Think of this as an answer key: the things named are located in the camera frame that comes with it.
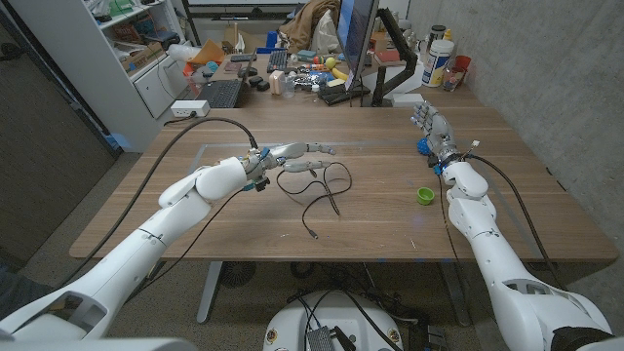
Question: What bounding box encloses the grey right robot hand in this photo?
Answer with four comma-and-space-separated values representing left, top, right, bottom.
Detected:
409, 100, 462, 165

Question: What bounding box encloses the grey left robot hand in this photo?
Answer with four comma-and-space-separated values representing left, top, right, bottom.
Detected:
241, 141, 337, 184

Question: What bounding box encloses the clear glass cup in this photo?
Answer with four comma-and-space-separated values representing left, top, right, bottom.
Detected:
442, 65, 462, 93

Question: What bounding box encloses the flat white box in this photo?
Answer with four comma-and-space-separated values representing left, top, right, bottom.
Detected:
389, 92, 425, 108

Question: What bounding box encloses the white wipes canister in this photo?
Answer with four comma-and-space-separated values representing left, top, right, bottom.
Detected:
421, 39, 455, 89

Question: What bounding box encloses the beige rounded block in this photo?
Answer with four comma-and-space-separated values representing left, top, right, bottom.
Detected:
268, 69, 286, 96

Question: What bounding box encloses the black laptop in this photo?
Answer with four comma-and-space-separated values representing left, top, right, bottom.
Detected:
195, 48, 258, 109

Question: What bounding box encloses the black keyboard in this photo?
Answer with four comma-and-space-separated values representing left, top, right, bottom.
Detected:
266, 49, 289, 74

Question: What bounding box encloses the orange paper envelope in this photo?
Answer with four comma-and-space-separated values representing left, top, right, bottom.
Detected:
189, 38, 226, 66

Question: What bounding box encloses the computer monitor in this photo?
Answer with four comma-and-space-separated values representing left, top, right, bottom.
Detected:
335, 0, 380, 92

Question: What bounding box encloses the brown jacket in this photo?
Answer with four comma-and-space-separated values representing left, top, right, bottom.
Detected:
278, 0, 341, 54

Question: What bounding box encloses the grey metal table leg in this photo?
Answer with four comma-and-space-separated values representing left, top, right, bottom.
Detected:
438, 261, 472, 328
196, 261, 224, 326

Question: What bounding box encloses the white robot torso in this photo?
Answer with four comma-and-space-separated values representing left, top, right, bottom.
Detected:
262, 291, 405, 351

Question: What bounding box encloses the white shelf cabinet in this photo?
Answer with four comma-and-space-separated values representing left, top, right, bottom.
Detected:
9, 0, 191, 152

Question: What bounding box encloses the person's leg in dark trousers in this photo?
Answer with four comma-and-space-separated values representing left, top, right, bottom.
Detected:
0, 265, 50, 318

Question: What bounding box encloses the black USB cable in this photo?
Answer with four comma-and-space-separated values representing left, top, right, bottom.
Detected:
276, 162, 354, 240

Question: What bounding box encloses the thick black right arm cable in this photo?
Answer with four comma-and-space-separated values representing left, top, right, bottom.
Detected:
470, 154, 566, 292

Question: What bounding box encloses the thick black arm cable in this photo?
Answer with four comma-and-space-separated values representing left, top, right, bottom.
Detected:
58, 116, 259, 289
470, 154, 566, 292

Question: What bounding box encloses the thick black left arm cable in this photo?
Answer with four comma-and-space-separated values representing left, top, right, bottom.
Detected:
58, 116, 259, 289

